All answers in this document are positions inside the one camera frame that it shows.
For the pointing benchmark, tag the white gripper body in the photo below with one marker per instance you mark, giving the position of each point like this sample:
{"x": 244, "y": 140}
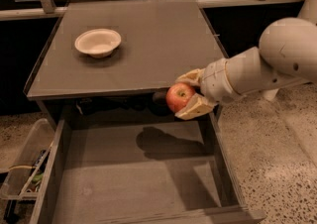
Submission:
{"x": 214, "y": 80}

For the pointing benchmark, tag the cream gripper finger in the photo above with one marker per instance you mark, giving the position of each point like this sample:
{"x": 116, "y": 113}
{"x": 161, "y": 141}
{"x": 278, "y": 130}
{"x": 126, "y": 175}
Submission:
{"x": 192, "y": 78}
{"x": 196, "y": 106}

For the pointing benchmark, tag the red apple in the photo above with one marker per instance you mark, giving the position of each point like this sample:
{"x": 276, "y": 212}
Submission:
{"x": 178, "y": 96}

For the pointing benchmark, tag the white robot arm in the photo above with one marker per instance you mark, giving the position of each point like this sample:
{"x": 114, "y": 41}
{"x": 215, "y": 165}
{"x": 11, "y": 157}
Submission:
{"x": 286, "y": 56}

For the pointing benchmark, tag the grey cabinet with counter top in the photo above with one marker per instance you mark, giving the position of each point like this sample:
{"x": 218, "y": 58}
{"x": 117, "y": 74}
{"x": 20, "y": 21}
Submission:
{"x": 159, "y": 43}

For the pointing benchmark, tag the open grey top drawer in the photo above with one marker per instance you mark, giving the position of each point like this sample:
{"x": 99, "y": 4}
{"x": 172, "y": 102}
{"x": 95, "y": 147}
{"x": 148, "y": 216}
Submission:
{"x": 126, "y": 167}

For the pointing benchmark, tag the dark round can left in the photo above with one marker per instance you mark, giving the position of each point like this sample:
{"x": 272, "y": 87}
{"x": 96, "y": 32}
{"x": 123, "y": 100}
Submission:
{"x": 159, "y": 98}

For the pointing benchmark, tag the white paper bowl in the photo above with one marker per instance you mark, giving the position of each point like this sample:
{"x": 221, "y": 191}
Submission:
{"x": 98, "y": 43}

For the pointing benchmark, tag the clear plastic storage bin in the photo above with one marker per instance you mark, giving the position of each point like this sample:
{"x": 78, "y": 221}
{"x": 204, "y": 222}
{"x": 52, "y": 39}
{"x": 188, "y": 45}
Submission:
{"x": 24, "y": 177}

